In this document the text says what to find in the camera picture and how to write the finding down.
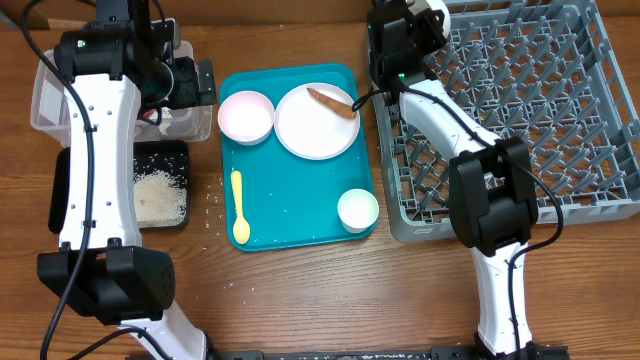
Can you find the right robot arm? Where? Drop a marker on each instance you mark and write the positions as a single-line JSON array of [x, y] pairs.
[[491, 192]]

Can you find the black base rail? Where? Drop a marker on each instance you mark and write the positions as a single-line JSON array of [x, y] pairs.
[[380, 354]]

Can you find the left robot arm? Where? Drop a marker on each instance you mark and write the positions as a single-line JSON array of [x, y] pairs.
[[113, 70]]

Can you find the pink bowl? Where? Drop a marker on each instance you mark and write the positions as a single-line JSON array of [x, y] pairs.
[[246, 117]]

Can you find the pile of rice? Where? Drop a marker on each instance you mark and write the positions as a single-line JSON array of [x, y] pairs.
[[159, 200]]

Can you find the clear plastic waste bin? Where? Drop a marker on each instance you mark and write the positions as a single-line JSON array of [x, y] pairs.
[[50, 114]]

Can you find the grey dishwasher rack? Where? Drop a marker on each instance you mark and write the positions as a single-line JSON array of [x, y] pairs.
[[544, 71]]

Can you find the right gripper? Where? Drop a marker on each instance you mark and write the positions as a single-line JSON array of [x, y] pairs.
[[434, 39]]

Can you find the white cup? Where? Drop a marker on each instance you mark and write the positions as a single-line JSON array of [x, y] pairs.
[[358, 210]]

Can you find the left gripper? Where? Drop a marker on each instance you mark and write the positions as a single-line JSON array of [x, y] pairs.
[[190, 95]]

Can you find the red snack wrapper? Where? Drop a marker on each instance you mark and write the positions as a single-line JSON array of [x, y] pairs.
[[151, 117]]

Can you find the white bowl with rice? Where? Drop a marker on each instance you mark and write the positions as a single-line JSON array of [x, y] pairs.
[[438, 7]]

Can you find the black plastic tray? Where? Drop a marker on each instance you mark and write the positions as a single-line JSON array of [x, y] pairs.
[[171, 156]]

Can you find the white napkin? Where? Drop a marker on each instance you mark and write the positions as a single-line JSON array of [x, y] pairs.
[[166, 121]]

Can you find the large white plate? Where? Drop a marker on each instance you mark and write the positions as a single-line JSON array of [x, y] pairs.
[[311, 130]]

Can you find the teal serving tray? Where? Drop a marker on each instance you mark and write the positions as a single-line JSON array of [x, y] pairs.
[[290, 201]]

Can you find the yellow plastic spoon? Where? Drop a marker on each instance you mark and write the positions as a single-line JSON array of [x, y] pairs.
[[241, 227]]

